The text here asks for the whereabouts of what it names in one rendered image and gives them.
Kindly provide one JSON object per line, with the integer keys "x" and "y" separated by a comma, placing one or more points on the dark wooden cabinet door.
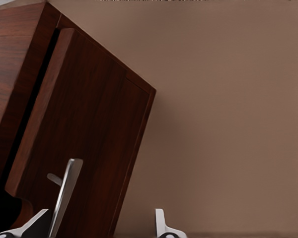
{"x": 89, "y": 119}

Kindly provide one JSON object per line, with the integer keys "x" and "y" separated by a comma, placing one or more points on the dark wooden cabinet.
{"x": 12, "y": 49}

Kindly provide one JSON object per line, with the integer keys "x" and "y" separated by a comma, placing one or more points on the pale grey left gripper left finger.
{"x": 29, "y": 224}

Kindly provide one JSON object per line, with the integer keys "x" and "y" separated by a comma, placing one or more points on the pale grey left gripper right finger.
{"x": 161, "y": 226}

